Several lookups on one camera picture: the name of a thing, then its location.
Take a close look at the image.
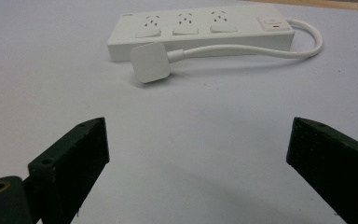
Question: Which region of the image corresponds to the white power cable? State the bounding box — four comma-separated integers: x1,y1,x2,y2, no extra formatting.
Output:
166,18,324,64

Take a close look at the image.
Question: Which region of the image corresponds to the white power strip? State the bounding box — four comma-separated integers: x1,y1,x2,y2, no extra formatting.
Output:
106,3,296,63

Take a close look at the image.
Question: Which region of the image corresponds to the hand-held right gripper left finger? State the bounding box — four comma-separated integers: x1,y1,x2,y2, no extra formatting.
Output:
27,117,110,224

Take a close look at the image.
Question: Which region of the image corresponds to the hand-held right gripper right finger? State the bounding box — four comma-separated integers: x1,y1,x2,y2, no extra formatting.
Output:
285,117,358,224

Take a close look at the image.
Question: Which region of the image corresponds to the white power plug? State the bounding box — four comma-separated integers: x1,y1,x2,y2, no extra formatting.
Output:
130,41,172,84

